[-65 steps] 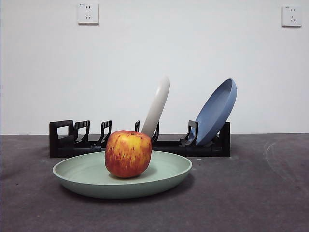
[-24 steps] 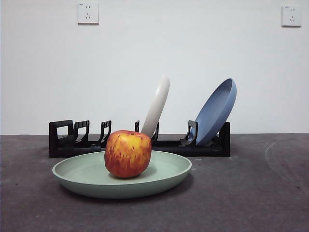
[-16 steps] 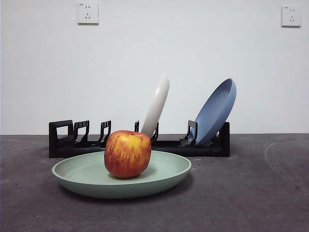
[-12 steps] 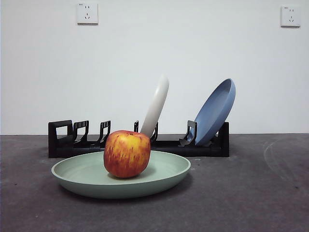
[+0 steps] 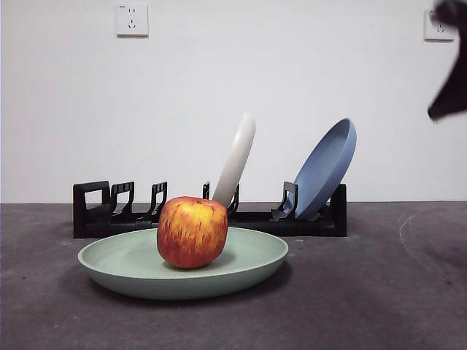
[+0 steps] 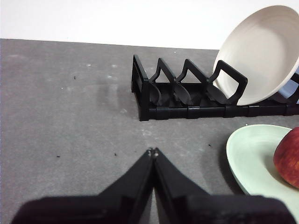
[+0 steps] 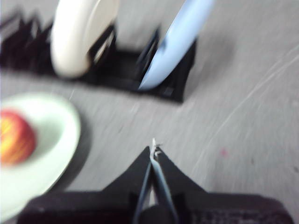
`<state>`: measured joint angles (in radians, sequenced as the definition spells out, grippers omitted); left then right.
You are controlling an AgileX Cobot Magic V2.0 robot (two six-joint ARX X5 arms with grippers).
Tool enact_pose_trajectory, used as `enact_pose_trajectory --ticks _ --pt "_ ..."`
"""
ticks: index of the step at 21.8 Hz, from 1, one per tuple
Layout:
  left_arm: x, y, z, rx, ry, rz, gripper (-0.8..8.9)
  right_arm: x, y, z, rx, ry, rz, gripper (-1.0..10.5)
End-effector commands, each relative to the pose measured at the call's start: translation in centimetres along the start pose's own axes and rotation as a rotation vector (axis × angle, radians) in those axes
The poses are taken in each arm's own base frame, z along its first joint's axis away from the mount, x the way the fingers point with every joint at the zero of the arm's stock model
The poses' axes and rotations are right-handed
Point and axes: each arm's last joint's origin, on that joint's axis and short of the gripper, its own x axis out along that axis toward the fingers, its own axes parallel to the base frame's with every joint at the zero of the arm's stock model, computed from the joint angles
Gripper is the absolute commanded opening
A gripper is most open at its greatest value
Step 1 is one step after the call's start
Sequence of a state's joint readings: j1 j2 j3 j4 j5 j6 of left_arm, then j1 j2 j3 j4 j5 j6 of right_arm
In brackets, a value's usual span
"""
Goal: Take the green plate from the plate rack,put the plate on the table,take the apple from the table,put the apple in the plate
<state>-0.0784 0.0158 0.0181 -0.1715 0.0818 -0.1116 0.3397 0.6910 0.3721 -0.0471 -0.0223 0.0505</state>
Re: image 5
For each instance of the black plate rack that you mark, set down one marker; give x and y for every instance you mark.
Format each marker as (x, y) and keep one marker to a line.
(310, 228)

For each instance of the white wall socket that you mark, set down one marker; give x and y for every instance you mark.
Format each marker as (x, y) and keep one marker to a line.
(132, 20)
(438, 33)

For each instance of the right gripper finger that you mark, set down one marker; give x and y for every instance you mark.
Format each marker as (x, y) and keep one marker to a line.
(454, 98)

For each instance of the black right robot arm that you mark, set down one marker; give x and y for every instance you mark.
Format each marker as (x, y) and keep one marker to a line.
(452, 9)

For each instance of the red yellow apple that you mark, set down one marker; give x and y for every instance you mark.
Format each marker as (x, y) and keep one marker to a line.
(192, 233)

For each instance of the green plate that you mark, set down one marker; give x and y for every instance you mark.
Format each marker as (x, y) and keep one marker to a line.
(255, 262)

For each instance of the blue plate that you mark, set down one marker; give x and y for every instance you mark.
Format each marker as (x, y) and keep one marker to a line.
(321, 175)

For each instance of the cream white plate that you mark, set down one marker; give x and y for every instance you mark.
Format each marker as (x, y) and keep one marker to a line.
(240, 153)

